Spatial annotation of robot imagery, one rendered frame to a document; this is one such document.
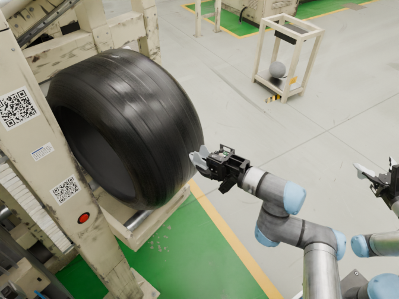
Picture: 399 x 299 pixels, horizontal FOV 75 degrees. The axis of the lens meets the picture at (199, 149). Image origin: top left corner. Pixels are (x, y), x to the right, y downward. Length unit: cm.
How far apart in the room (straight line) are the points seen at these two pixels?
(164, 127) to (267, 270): 147
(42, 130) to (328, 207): 213
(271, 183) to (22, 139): 59
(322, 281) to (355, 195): 198
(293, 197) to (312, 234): 12
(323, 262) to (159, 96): 59
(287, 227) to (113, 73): 63
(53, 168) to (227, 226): 154
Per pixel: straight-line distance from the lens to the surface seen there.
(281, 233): 74
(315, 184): 252
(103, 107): 75
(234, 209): 218
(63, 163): 80
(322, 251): 70
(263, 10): 524
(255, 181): 70
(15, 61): 65
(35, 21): 109
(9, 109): 67
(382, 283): 111
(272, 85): 340
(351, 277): 133
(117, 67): 83
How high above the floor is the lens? 184
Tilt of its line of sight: 45 degrees down
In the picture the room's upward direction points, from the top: straight up
